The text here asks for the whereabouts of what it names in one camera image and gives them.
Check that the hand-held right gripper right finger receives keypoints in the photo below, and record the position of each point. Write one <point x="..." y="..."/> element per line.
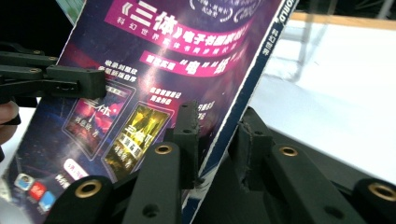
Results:
<point x="280" y="180"/>

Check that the clear acrylic book organizer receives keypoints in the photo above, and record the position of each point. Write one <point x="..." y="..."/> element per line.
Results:
<point x="303" y="49"/>

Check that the white metal stand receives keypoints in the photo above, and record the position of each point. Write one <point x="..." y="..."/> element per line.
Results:
<point x="386" y="7"/>

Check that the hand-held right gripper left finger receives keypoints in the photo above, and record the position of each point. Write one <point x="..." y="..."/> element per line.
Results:
<point x="168" y="174"/>

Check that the purple magazine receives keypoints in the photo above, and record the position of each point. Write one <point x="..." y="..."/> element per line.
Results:
<point x="149" y="77"/>

